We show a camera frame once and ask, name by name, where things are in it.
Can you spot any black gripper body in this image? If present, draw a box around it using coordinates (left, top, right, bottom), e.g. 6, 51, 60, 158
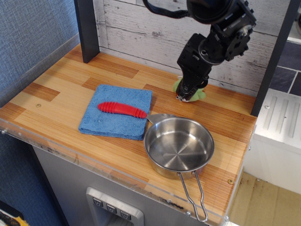
177, 33, 225, 81

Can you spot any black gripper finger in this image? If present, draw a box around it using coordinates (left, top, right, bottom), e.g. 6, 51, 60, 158
175, 76, 191, 101
188, 80, 208, 100

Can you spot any green plush toy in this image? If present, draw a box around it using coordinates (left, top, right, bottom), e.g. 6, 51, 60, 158
173, 76, 206, 102

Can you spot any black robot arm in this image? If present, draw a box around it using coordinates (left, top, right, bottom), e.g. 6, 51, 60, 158
143, 0, 256, 102

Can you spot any blue folded cloth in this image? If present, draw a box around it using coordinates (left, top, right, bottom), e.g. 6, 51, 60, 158
78, 84, 153, 141

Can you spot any white toy sink unit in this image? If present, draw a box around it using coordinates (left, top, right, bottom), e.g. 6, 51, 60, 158
243, 89, 301, 194

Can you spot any clear acrylic edge guard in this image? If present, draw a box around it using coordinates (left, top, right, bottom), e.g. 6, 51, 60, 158
0, 119, 230, 226

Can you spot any silver button panel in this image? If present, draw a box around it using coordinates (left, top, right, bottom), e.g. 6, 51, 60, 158
86, 187, 144, 226

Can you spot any red-handled metal utensil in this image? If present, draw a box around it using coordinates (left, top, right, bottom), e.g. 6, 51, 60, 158
97, 102, 175, 123

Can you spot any metal pan with wire handle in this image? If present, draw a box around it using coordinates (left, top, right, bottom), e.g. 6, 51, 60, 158
143, 114, 215, 223

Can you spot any right dark gray post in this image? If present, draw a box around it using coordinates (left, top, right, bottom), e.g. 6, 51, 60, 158
251, 0, 301, 117

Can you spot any dark gray post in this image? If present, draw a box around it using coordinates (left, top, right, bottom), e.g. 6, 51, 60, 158
74, 0, 100, 63
251, 0, 301, 117

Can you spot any left dark gray post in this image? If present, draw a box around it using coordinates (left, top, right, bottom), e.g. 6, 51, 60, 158
74, 0, 100, 63

